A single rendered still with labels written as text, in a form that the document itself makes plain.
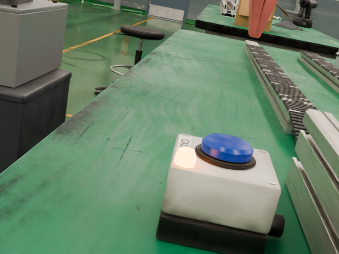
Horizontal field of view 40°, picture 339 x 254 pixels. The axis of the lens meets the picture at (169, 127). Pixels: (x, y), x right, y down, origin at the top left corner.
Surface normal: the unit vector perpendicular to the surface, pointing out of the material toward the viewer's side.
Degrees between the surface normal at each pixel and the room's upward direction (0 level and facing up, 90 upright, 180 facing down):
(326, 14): 90
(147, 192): 0
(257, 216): 90
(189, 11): 90
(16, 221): 0
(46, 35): 90
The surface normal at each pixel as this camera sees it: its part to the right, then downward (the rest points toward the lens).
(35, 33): 0.98, 0.21
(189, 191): -0.09, 0.29
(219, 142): 0.15, -0.93
